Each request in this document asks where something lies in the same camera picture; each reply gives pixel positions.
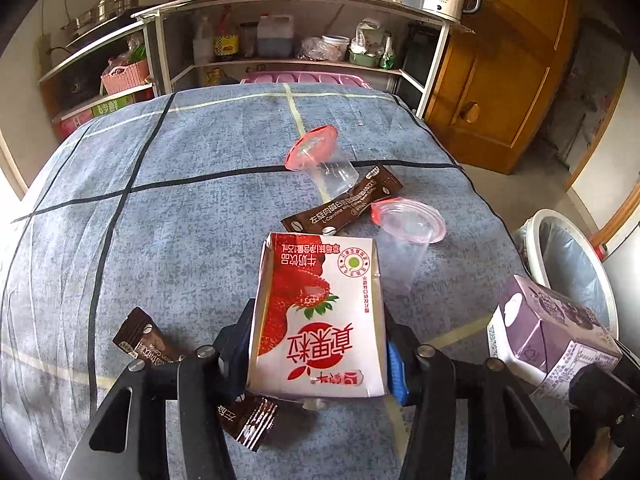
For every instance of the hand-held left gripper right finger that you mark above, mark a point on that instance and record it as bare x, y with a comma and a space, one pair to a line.
398, 375

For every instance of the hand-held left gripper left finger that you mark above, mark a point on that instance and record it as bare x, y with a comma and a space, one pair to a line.
232, 360

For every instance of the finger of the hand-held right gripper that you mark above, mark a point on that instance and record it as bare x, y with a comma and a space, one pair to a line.
597, 385

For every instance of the brown coffee sachet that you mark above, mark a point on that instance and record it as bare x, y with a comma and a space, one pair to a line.
142, 340
250, 422
345, 205

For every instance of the purple milk carton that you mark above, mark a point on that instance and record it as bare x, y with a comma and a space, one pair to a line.
540, 340

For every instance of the red strawberry milk carton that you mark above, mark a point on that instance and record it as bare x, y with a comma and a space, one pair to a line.
320, 340

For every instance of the clear cup with red lid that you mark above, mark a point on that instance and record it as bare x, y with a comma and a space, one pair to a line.
407, 225
320, 145

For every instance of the white trash bin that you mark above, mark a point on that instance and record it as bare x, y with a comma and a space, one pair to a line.
545, 221

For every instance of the green pink cardboard box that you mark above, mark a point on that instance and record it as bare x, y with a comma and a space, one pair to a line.
100, 112

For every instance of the yellow cooking oil bottle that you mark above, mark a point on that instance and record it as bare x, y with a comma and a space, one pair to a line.
220, 77

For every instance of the pink storage box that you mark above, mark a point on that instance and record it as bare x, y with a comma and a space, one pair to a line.
305, 79

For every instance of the pink woven basket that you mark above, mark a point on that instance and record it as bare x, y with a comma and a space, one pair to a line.
125, 77

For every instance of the black appliance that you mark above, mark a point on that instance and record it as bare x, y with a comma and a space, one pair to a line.
420, 67

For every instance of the clear plastic bottle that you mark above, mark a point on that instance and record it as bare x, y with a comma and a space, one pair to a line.
202, 45

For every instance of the sauce bottle with yellow label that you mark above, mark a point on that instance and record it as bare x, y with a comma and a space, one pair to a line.
226, 42

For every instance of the green plastic basket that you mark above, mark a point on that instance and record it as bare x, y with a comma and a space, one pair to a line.
364, 59

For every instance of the crumpled clear plastic bag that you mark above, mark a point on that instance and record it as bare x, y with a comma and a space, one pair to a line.
317, 49

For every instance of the wooden door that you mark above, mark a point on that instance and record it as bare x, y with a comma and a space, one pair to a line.
505, 70

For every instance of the plastic jug with dark liquid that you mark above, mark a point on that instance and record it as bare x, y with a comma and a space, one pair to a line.
275, 37

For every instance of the white lidded jar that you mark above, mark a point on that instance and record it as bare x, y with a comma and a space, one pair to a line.
336, 46

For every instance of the low white shelf stand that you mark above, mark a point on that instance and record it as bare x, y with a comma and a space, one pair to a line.
95, 45

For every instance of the white power strip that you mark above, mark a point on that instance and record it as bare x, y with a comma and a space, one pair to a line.
45, 50

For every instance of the white metal shelf rack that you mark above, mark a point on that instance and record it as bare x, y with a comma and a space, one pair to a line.
300, 0

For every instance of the steel pan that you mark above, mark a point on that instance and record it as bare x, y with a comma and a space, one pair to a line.
85, 22

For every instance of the steel steamer pot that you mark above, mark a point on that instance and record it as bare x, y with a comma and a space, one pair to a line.
120, 2

